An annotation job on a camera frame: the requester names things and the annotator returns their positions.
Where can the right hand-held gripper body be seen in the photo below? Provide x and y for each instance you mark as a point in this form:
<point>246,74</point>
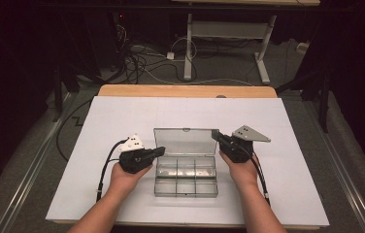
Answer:
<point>237,150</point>

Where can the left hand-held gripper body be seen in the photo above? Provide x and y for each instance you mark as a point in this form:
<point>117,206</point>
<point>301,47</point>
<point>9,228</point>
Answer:
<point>133,161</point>

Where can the clear plastic compartment box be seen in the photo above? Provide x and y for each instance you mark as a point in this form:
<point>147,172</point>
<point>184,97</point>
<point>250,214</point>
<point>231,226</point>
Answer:
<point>183,142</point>

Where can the person's left hand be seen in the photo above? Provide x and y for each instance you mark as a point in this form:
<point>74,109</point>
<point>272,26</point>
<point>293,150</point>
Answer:
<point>125,181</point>

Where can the person's right hand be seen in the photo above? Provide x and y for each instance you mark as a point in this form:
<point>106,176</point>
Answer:
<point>243,176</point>

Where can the white paper sheet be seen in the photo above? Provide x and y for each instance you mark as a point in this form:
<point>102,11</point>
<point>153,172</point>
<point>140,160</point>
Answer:
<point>112,116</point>

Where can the wooden table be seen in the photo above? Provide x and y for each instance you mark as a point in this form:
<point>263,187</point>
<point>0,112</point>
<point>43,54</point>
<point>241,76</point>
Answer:
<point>171,91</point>

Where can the white power adapter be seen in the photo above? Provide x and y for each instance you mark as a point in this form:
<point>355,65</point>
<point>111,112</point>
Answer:
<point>170,55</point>

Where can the black metal stand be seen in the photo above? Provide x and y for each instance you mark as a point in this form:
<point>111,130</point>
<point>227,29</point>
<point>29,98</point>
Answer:
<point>324,103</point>
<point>57,97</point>

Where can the small white box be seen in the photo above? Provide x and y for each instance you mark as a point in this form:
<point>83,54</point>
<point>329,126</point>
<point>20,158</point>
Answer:
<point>302,47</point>

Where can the white frame desk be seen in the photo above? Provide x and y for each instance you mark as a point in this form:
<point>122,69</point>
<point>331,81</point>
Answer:
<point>225,29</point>

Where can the metal floor rail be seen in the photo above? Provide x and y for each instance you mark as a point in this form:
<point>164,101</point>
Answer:
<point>342,174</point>
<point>28,174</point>

